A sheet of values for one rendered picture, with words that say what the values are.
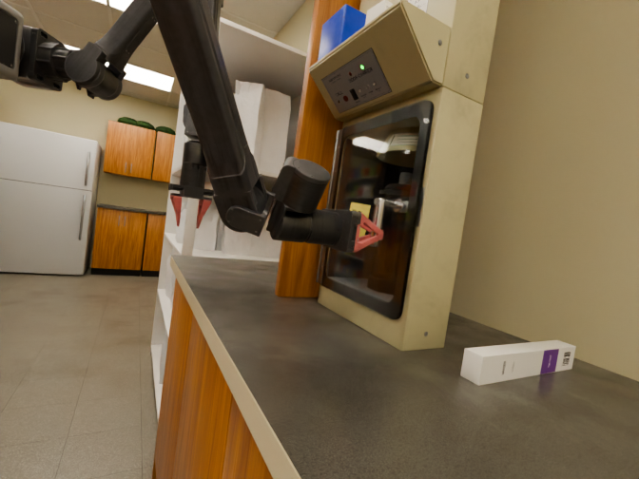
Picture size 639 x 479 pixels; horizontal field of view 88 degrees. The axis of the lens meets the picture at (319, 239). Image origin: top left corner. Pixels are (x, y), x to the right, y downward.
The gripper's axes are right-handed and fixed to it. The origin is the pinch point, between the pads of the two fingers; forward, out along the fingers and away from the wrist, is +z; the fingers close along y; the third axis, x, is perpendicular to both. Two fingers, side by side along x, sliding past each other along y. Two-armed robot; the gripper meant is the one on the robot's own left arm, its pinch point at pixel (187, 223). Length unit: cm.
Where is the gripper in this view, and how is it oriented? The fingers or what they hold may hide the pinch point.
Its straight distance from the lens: 89.2
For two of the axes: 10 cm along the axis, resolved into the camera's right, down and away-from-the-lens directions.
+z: -1.3, 9.9, 0.5
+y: 8.7, 0.9, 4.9
